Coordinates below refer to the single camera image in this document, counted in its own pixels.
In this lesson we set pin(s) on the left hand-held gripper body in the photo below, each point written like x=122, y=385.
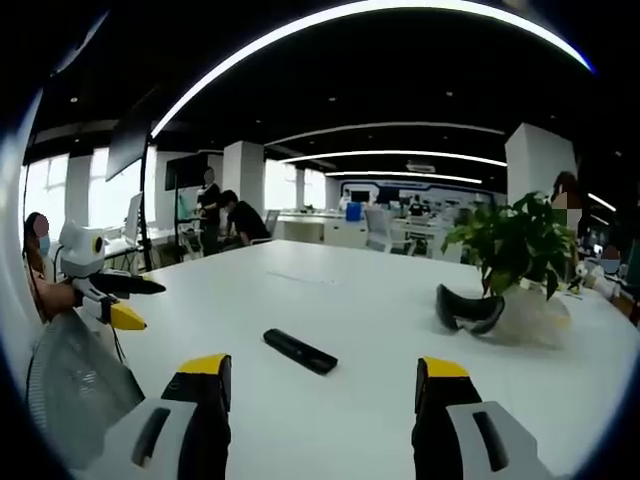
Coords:
x=80, y=250

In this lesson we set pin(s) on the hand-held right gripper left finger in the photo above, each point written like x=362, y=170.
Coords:
x=197, y=425

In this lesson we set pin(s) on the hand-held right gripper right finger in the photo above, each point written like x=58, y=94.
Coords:
x=440, y=425

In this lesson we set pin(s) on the black remote control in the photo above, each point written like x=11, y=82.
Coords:
x=300, y=350

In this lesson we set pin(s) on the person's upper body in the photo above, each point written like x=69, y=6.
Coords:
x=36, y=265

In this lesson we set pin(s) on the white desktop monitor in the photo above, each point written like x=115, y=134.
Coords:
x=133, y=217

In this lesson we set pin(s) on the black screen on pole stand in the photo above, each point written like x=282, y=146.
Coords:
x=125, y=150

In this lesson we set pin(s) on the black headset goggles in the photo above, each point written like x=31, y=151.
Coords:
x=465, y=312

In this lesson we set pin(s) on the white wrapped plant pot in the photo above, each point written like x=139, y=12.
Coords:
x=532, y=315

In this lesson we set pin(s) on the green potted plant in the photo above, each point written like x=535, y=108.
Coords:
x=515, y=240

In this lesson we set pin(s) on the small toy figure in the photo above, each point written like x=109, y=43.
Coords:
x=577, y=277

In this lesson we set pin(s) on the white office chair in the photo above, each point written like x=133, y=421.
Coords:
x=380, y=227

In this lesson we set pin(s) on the blue bin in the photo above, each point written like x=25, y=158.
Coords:
x=354, y=211

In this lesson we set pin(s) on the curved ceiling light strip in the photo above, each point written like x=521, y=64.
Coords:
x=320, y=30

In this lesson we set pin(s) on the black wall screen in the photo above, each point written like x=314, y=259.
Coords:
x=185, y=172

